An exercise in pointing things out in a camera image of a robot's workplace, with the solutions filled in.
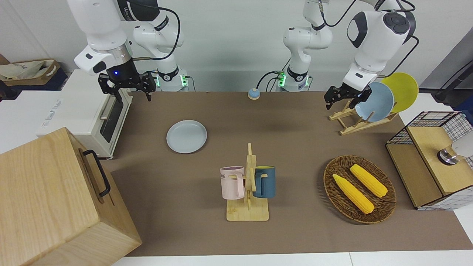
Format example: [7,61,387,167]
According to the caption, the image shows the dark blue mug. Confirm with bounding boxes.
[253,166,276,199]

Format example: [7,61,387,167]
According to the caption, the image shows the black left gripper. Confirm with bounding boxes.
[324,82,372,110]

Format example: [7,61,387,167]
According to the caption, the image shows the yellow plate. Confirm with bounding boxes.
[381,72,419,113]

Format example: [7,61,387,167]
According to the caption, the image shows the gray round plate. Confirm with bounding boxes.
[166,120,208,154]

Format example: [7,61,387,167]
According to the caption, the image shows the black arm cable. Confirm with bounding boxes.
[319,0,420,76]
[127,0,181,61]

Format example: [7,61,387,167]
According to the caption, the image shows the black stand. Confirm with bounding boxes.
[432,61,473,111]

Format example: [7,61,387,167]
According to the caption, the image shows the light blue plate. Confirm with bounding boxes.
[355,82,395,123]

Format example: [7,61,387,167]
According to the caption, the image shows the pink mug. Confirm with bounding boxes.
[220,166,246,200]

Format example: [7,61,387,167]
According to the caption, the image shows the wooden drawer cabinet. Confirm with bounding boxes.
[0,127,143,266]

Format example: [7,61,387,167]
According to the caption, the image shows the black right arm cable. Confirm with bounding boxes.
[127,0,181,61]

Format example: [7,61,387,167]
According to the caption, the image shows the white toaster oven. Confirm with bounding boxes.
[36,69,133,160]

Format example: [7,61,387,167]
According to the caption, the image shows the brown wicker basket tray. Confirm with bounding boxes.
[323,155,397,225]

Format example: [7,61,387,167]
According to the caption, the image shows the long yellow corn cob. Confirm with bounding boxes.
[333,174,375,215]

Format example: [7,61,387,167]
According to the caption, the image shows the wire and wood shelf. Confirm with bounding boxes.
[385,111,473,211]

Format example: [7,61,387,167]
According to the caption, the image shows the short yellow corn cob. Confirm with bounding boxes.
[350,164,388,198]

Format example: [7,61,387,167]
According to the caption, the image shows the brown cardboard box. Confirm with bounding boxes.
[0,59,61,88]

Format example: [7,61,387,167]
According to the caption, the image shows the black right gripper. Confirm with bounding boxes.
[98,56,157,106]

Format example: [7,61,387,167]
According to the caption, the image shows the black cabinet handle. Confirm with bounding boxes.
[82,149,111,197]

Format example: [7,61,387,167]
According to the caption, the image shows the wooden mug tree stand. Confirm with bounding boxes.
[226,143,269,222]

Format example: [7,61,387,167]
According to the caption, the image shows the dark storage crate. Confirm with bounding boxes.
[0,68,69,101]

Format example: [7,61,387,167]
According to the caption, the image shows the wooden plate rack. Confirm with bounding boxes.
[329,100,399,136]

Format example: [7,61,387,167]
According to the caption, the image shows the beige bag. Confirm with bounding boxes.
[0,61,48,80]

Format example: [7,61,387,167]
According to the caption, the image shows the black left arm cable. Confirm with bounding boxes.
[319,0,420,76]

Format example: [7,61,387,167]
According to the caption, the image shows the black base power cable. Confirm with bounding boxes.
[257,59,292,92]

